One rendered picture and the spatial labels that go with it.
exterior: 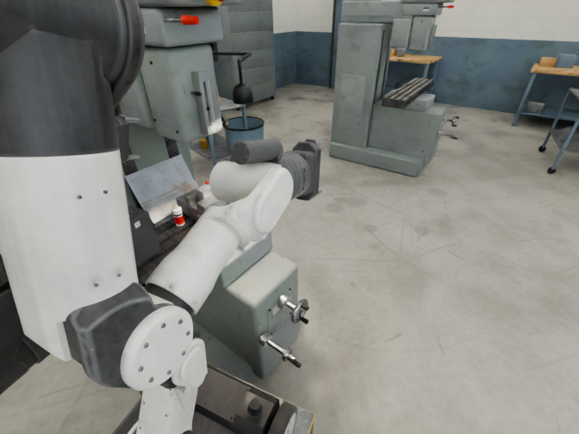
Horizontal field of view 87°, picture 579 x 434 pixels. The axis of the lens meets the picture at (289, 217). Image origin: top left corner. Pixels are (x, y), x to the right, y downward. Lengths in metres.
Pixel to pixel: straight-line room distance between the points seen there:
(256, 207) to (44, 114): 0.24
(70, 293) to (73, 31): 0.18
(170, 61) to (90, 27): 0.87
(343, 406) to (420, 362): 0.54
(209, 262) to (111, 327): 0.14
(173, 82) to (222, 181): 0.71
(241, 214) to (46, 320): 0.22
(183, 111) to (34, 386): 1.80
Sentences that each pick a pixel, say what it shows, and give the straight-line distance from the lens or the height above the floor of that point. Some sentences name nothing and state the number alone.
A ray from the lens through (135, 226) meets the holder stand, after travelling 1.23.
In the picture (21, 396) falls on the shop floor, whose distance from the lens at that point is 2.41.
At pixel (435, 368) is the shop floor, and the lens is 2.14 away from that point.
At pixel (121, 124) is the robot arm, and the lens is 0.95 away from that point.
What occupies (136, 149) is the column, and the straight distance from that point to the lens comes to 1.64.
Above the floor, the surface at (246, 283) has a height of 0.72.
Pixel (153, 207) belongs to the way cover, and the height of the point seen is 0.92.
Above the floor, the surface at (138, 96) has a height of 1.46.
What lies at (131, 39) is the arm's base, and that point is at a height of 1.71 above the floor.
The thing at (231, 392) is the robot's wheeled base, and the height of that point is 0.59.
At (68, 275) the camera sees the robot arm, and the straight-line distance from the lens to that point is 0.28.
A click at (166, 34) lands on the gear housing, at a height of 1.66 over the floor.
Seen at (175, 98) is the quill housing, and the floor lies 1.48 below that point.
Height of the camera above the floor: 1.73
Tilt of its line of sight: 35 degrees down
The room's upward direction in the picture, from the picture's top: 1 degrees counter-clockwise
